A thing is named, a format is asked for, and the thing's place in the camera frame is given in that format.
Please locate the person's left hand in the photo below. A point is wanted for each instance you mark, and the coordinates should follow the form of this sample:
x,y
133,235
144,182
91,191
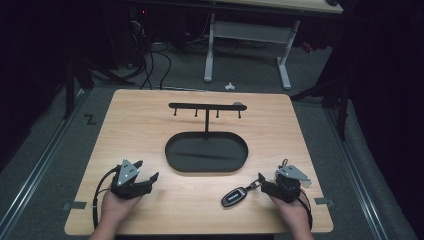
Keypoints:
x,y
115,210

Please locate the white-framed desk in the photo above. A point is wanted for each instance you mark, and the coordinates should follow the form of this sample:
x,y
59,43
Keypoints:
x,y
250,31

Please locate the black key rack with tray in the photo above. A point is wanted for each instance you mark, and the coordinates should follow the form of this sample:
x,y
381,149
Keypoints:
x,y
206,153

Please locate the grey tape strip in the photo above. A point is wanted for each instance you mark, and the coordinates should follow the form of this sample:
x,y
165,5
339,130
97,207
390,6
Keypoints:
x,y
76,205
324,201

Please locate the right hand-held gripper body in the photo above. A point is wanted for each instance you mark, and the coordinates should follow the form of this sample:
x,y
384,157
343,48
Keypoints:
x,y
286,186

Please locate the black car key fob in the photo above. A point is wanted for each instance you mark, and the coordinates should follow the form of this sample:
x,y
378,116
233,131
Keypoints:
x,y
234,197

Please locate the white paper scrap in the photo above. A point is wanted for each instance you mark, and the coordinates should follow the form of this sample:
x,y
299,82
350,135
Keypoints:
x,y
229,86

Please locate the black metal stand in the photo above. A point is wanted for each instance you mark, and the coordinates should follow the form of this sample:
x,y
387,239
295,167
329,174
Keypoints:
x,y
70,86
343,100

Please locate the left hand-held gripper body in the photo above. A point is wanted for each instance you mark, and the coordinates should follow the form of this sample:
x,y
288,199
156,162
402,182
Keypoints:
x,y
127,173

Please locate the person's right hand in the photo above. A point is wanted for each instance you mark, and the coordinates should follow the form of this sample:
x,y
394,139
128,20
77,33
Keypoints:
x,y
293,213

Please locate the metal floor rail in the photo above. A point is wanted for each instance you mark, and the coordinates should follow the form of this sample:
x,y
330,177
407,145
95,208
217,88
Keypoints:
x,y
356,173
40,160

